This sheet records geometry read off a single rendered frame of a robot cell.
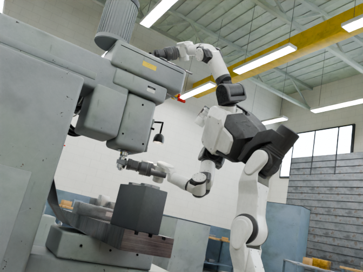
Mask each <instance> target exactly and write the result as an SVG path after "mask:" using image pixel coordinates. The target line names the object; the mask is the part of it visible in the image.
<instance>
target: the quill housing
mask: <svg viewBox="0 0 363 272"><path fill-rule="evenodd" d="M155 108H156V105H155V103H154V102H152V101H150V100H147V99H145V98H142V97H140V96H137V95H135V94H132V93H129V94H128V95H127V101H126V104H125V108H124V112H123V116H122V120H121V122H120V127H119V130H118V134H117V136H116V137H115V138H113V139H110V140H107V141H106V146H107V148H110V149H113V150H115V151H118V150H117V149H125V150H128V151H130V152H132V154H129V155H133V154H138V153H143V152H144V151H145V147H146V143H147V139H148V136H149V132H150V128H151V124H152V119H153V115H154V111H155Z"/></svg>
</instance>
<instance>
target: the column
mask: <svg viewBox="0 0 363 272"><path fill-rule="evenodd" d="M83 82H84V79H83V78H82V77H80V76H78V75H76V74H73V73H71V72H68V71H65V70H62V69H60V68H58V67H55V66H53V65H50V64H48V63H45V62H43V61H40V60H38V59H35V58H32V57H30V56H27V55H25V54H22V53H20V52H17V51H15V50H12V49H10V48H7V47H5V46H2V45H0V272H25V269H26V265H27V262H28V259H29V256H30V253H31V249H32V246H33V242H34V240H35V237H36V233H37V230H38V227H39V223H40V221H41V217H42V214H43V211H44V207H45V204H46V201H47V198H48V195H49V191H50V188H51V185H52V182H53V179H54V176H55V172H56V169H57V166H58V163H59V159H60V157H61V153H62V150H63V147H64V143H65V140H66V137H67V134H68V131H69V128H70V124H71V121H72V117H73V114H74V112H75V108H76V105H77V101H78V98H79V95H80V92H81V89H82V86H83Z"/></svg>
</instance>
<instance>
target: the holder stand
mask: <svg viewBox="0 0 363 272"><path fill-rule="evenodd" d="M166 198H167V192H166V191H162V190H160V187H158V186H155V185H151V184H148V183H140V184H139V183H134V182H129V184H120V187H119V191H118V195H117V199H116V203H115V207H114V210H113V214H112V218H111V222H110V224H112V225H116V226H120V227H123V228H127V229H131V230H135V231H138V232H143V233H149V234H155V235H158V234H159V230H160V225H161V222H162V217H163V212H164V207H165V203H166Z"/></svg>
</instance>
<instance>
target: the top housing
mask: <svg viewBox="0 0 363 272"><path fill-rule="evenodd" d="M104 58H106V59H109V60H110V61H111V64H112V65H113V66H116V67H118V68H120V69H122V70H125V71H127V72H129V73H132V74H134V75H136V76H138V77H141V78H143V79H145V80H148V81H150V82H152V83H155V84H157V85H159V86H161V87H164V88H166V89H167V93H168V94H170V95H172V96H176V95H178V94H180V93H181V92H182V89H183V84H184V79H185V75H186V72H185V71H184V70H182V69H180V68H178V67H176V66H174V65H172V64H170V63H168V62H166V61H164V60H161V59H159V58H157V57H155V56H153V55H151V54H149V53H147V52H144V51H142V50H140V49H138V48H136V47H134V46H132V45H130V44H128V43H125V42H123V41H121V40H118V41H116V42H115V43H114V44H113V45H112V46H111V48H110V49H109V50H108V51H107V52H106V53H105V54H104Z"/></svg>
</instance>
